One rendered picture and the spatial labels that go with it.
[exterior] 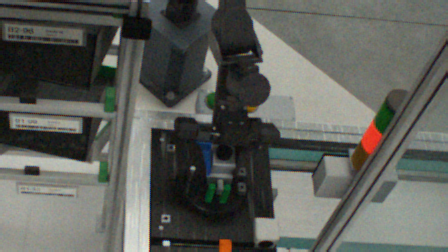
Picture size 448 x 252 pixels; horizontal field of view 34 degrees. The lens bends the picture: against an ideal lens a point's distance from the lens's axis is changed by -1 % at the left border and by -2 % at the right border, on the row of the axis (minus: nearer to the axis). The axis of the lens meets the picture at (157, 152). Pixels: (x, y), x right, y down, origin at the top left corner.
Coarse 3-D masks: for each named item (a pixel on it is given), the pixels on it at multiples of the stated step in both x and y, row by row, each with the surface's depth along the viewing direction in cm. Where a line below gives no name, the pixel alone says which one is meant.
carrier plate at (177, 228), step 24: (192, 144) 147; (264, 144) 149; (168, 168) 143; (264, 168) 146; (168, 192) 140; (264, 192) 143; (192, 216) 138; (240, 216) 139; (264, 216) 140; (168, 240) 135; (192, 240) 136; (216, 240) 136; (240, 240) 136
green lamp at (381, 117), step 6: (384, 102) 101; (384, 108) 101; (378, 114) 103; (384, 114) 101; (390, 114) 100; (378, 120) 103; (384, 120) 102; (390, 120) 101; (378, 126) 103; (384, 126) 102
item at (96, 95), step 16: (16, 80) 105; (32, 80) 117; (96, 80) 124; (112, 80) 125; (16, 96) 108; (48, 96) 116; (64, 96) 117; (80, 96) 118; (96, 96) 119; (0, 112) 100; (16, 112) 100; (0, 128) 101; (96, 128) 107; (16, 144) 102; (32, 144) 102; (48, 144) 102; (64, 144) 101; (80, 144) 101; (80, 160) 102
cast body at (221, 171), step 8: (216, 152) 132; (224, 152) 132; (232, 152) 132; (216, 160) 132; (224, 160) 132; (232, 160) 132; (216, 168) 132; (224, 168) 132; (232, 168) 132; (208, 176) 134; (216, 176) 133; (224, 176) 134; (232, 176) 134; (208, 184) 135; (216, 184) 135; (224, 184) 135; (216, 192) 134
